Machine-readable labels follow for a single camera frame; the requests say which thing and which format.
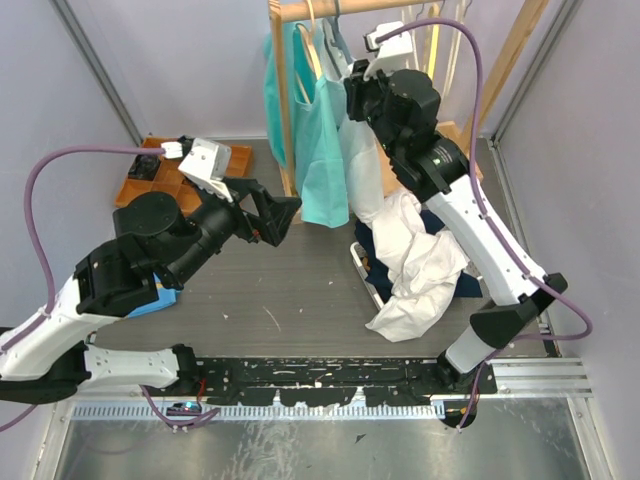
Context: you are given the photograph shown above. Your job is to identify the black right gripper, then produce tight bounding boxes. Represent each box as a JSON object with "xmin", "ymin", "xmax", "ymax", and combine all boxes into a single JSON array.
[{"xmin": 344, "ymin": 55, "xmax": 402, "ymax": 160}]

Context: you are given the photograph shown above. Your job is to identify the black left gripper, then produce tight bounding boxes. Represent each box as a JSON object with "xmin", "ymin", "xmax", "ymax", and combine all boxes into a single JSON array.
[{"xmin": 170, "ymin": 176, "xmax": 304, "ymax": 289}]

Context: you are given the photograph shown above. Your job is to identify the grey blue plastic hanger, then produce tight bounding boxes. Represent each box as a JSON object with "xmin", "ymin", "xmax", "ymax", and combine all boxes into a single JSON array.
[{"xmin": 322, "ymin": 0, "xmax": 353, "ymax": 65}]

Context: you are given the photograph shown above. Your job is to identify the cream plastic hanger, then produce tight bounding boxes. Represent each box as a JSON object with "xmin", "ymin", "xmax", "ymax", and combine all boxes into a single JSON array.
[{"xmin": 443, "ymin": 0, "xmax": 474, "ymax": 97}]

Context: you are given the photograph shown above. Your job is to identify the white t shirt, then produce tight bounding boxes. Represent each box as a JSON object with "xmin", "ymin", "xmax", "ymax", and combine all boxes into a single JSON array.
[{"xmin": 366, "ymin": 190, "xmax": 469, "ymax": 342}]

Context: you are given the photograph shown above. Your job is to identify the navy t shirt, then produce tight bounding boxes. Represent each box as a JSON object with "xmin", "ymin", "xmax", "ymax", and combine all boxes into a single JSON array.
[{"xmin": 353, "ymin": 209, "xmax": 484, "ymax": 301}]

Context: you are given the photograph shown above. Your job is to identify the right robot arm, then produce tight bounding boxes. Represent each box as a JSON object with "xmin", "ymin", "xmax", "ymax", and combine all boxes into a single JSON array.
[{"xmin": 344, "ymin": 60, "xmax": 568, "ymax": 394}]

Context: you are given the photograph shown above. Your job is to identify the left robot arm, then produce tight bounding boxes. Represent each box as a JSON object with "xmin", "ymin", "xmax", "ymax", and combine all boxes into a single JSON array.
[{"xmin": 1, "ymin": 177, "xmax": 302, "ymax": 405}]

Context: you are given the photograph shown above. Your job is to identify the teal hanging t shirt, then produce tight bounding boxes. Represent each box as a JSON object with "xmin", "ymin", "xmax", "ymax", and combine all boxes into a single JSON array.
[{"xmin": 283, "ymin": 22, "xmax": 349, "ymax": 228}]

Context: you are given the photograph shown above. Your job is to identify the wooden hanger with teal shirt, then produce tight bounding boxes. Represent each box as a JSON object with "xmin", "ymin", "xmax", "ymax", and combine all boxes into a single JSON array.
[{"xmin": 294, "ymin": 1, "xmax": 326, "ymax": 105}]

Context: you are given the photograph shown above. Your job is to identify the white perforated plastic basket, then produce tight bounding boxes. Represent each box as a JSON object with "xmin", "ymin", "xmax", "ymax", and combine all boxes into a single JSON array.
[{"xmin": 349, "ymin": 242, "xmax": 483, "ymax": 310}]

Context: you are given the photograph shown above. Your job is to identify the wooden compartment tray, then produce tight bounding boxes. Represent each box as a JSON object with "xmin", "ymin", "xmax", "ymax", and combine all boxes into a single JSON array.
[{"xmin": 115, "ymin": 142, "xmax": 254, "ymax": 215}]

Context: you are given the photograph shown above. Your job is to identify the wooden clothes rack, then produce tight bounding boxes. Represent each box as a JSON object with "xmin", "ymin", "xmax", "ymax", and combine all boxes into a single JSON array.
[{"xmin": 268, "ymin": 1, "xmax": 548, "ymax": 197}]

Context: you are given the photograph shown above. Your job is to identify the blue folded cloth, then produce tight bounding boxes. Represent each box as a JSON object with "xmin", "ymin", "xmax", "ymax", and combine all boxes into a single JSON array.
[{"xmin": 128, "ymin": 275, "xmax": 179, "ymax": 318}]

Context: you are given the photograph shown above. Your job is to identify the rolled dark sock left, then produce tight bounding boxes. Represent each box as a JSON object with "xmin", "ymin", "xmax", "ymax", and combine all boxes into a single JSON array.
[{"xmin": 128, "ymin": 155, "xmax": 161, "ymax": 181}]

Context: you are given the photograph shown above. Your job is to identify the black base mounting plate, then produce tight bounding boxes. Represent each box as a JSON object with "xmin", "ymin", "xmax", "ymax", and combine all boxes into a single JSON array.
[{"xmin": 149, "ymin": 357, "xmax": 497, "ymax": 407}]

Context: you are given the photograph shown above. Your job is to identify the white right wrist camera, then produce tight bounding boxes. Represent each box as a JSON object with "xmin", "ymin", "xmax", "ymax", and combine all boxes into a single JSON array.
[{"xmin": 364, "ymin": 21, "xmax": 414, "ymax": 80}]

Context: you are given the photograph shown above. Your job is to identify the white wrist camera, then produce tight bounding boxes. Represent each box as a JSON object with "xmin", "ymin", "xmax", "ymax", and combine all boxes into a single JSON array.
[
  {"xmin": 160, "ymin": 137, "xmax": 234, "ymax": 203},
  {"xmin": 364, "ymin": 21, "xmax": 414, "ymax": 80}
]

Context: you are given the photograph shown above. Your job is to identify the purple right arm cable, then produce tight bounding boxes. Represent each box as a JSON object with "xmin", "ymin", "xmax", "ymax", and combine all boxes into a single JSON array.
[{"xmin": 374, "ymin": 18, "xmax": 595, "ymax": 431}]

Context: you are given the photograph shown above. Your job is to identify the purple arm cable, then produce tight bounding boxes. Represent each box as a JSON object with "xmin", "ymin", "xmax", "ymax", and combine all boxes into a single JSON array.
[
  {"xmin": 0, "ymin": 144, "xmax": 221, "ymax": 434},
  {"xmin": 374, "ymin": 18, "xmax": 595, "ymax": 431}
]

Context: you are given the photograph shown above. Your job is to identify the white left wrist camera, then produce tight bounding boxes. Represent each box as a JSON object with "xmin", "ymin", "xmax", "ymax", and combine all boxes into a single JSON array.
[{"xmin": 160, "ymin": 137, "xmax": 234, "ymax": 203}]

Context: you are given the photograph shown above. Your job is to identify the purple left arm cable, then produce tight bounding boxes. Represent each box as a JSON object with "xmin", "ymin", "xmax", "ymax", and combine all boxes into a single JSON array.
[{"xmin": 0, "ymin": 144, "xmax": 221, "ymax": 434}]

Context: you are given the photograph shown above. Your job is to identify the white slotted cable duct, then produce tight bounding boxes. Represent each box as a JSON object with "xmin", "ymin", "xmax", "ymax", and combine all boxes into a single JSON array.
[{"xmin": 71, "ymin": 401, "xmax": 445, "ymax": 421}]

